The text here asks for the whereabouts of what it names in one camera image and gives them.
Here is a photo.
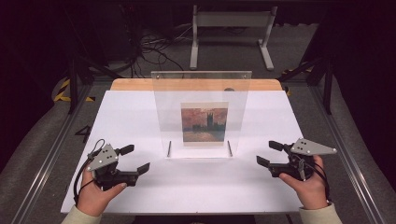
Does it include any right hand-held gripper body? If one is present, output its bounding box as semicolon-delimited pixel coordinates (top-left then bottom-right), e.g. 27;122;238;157
267;138;338;182

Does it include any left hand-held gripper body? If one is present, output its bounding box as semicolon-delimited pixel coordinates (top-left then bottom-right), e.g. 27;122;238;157
86;143;140;192

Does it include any painting print card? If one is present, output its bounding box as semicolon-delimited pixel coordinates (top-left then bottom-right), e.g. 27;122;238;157
180;101;230;147

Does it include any clear acrylic photo frame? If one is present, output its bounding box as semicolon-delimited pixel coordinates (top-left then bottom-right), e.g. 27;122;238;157
150;70;253;161

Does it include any person's left hand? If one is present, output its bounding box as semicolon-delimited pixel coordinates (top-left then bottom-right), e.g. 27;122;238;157
76;169;128;217

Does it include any person's right hand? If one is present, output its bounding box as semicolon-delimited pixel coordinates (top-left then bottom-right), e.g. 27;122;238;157
278;154;330;211

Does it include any white board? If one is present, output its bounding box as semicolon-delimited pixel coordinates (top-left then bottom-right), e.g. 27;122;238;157
60;90;307;216

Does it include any black tripod stand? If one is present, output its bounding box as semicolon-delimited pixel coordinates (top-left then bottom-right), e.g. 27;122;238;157
278;55;334;116
66;46;123;115

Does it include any yellow black floor tape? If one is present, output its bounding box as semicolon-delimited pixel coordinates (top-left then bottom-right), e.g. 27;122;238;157
53;78;96;103
281;61;313;77

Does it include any white metal stand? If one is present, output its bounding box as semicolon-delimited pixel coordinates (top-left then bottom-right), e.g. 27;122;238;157
189;4;278;73

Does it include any right hand-held gripper black cable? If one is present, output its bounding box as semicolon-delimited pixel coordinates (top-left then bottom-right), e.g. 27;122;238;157
297;154;332;203

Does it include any hand-held gripper black cable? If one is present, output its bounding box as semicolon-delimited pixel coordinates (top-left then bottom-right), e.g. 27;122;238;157
73;138;106;206
297;154;332;203

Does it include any left hand-held gripper black cable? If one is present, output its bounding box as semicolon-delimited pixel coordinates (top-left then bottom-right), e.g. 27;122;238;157
73;138;106;206

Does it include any aluminium floor rail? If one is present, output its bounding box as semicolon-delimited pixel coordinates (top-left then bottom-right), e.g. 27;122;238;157
12;83;93;224
309;83;386;224

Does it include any bundle of black floor cables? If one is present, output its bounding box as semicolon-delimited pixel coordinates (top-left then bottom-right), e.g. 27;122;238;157
120;24;194;78

